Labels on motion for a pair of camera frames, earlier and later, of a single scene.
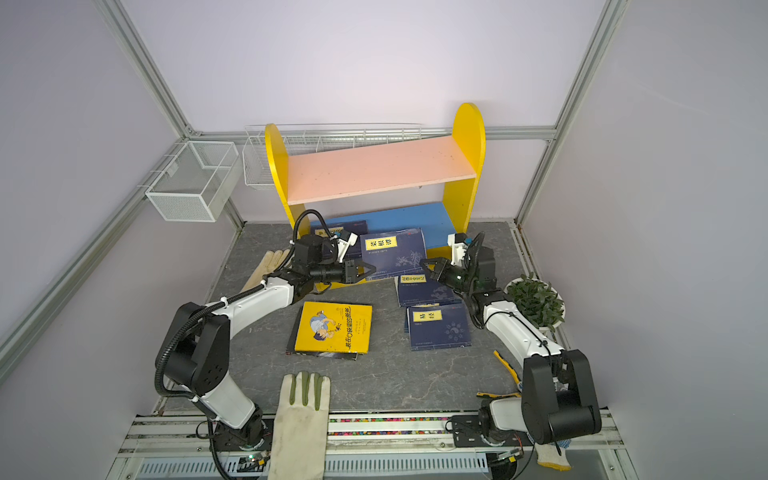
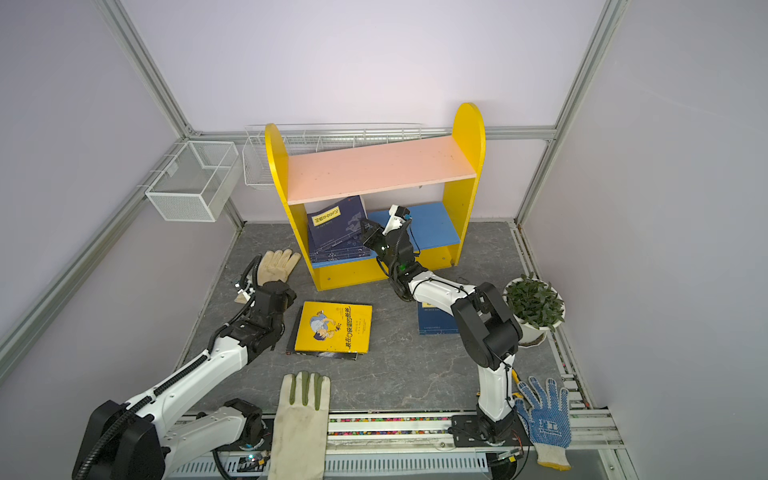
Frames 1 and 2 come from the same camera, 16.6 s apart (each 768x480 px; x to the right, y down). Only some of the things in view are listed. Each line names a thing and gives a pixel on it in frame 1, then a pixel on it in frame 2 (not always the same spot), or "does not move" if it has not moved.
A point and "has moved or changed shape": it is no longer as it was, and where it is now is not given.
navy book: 437,326 to 341,253
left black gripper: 361,276 to 291,297
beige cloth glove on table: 271,261 does not move
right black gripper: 443,264 to 369,233
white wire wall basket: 257,172 does not move
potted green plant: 538,300 does not move
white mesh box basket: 197,181 does not move
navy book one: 421,289 has moved or changed shape
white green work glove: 300,426 does not move
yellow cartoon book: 334,327 does not move
